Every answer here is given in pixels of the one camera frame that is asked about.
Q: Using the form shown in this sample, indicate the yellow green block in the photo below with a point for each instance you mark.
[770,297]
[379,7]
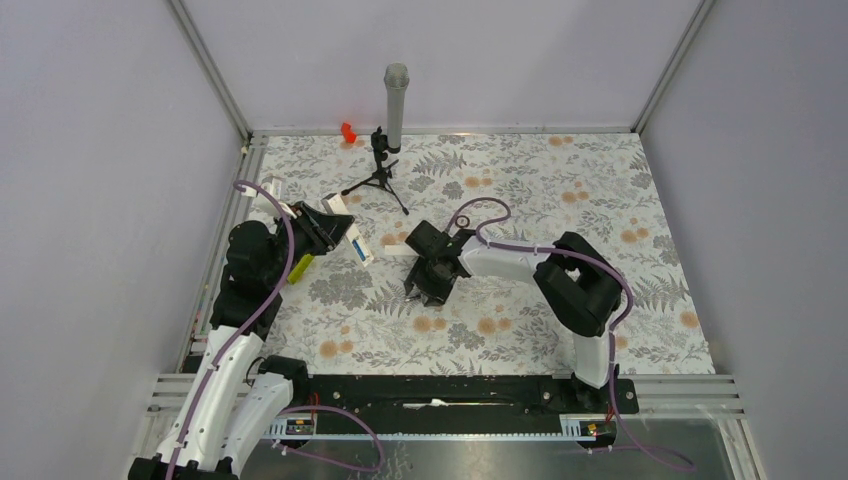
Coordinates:
[299,269]

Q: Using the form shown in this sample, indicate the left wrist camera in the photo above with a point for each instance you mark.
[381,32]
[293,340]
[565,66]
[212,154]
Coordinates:
[271,201]

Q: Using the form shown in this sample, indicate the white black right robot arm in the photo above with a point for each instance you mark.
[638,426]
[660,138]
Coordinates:
[580,286]

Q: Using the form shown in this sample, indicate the orange plastic clip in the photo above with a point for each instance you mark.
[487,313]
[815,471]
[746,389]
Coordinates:
[348,133]

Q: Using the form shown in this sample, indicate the slotted grey cable duct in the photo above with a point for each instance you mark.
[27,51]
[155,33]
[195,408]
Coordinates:
[302,428]

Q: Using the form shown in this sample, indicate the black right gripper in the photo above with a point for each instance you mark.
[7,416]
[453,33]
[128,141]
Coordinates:
[437,293]

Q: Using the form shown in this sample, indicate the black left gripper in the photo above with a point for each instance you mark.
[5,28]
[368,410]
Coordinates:
[322,229]

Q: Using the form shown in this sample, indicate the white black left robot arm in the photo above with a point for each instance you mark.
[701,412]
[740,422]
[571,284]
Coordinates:
[214,433]

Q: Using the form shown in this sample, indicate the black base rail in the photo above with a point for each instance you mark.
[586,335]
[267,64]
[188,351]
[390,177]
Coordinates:
[455,404]

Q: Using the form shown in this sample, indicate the black microphone stand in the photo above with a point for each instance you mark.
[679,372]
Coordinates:
[379,178]

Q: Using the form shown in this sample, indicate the grey microphone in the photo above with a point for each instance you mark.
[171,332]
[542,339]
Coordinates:
[396,81]

